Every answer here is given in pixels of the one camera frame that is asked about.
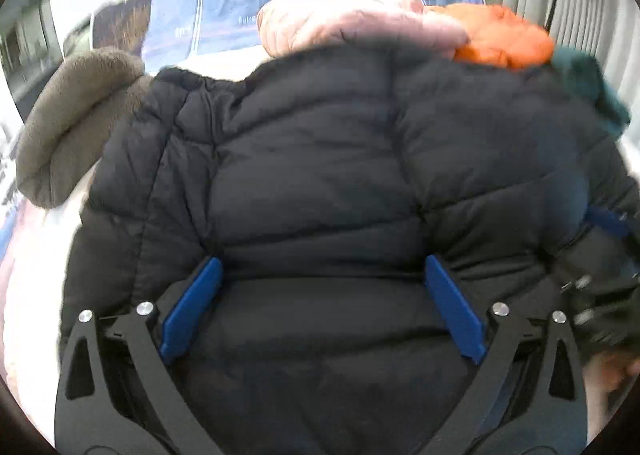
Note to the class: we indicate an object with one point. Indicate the brown fleece garment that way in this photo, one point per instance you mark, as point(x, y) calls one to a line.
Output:
point(75, 125)

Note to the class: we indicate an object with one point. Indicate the tree print cloth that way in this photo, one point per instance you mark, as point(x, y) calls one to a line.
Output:
point(125, 20)

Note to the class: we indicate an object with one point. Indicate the person's right hand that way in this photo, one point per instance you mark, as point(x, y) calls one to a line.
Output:
point(607, 375)

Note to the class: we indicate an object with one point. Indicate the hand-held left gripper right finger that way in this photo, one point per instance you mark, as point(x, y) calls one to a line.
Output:
point(456, 310)

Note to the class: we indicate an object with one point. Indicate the teal garment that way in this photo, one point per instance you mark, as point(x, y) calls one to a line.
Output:
point(592, 85)

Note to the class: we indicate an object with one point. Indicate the black puffer jacket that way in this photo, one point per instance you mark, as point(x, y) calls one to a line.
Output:
point(325, 185)

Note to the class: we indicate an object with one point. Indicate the pink puffer jacket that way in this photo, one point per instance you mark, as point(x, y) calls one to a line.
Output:
point(350, 22)

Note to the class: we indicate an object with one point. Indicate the orange puffer jacket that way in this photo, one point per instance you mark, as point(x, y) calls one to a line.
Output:
point(500, 37)

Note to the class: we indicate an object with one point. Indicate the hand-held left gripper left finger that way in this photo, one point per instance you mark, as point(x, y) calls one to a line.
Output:
point(192, 307)

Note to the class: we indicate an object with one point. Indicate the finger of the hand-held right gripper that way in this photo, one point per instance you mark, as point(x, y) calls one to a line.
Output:
point(609, 222)

